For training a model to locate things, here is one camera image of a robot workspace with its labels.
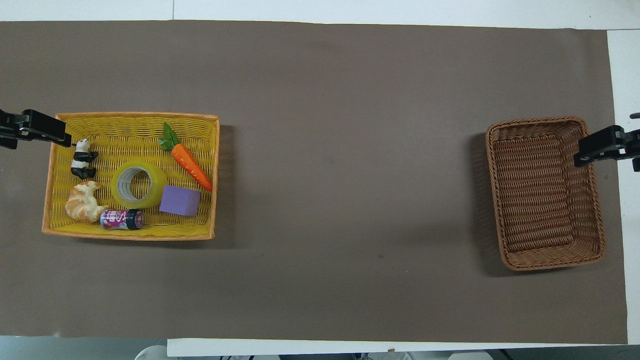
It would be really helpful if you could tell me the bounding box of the small pink drink can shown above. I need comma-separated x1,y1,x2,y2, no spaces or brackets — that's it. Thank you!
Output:
100,209,145,231

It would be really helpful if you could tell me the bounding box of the brown wicker basket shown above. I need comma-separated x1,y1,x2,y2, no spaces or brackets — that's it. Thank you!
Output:
485,116,606,272

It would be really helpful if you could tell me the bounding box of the purple block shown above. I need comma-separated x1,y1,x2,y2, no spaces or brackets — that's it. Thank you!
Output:
159,185,202,217

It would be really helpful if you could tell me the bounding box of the orange toy carrot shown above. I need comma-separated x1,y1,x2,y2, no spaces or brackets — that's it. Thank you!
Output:
158,122,213,193

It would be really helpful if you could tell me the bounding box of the yellow wicker basket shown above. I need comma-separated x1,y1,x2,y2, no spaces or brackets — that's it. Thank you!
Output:
42,111,221,241

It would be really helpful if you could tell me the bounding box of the panda toy figure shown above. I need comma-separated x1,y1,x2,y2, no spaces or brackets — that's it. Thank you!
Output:
70,138,100,180

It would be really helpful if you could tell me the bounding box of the toy croissant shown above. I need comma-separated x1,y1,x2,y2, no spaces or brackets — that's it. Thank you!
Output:
65,181,109,224

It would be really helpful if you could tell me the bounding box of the yellow-green tape roll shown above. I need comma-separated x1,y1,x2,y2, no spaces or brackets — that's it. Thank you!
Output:
110,160,169,209

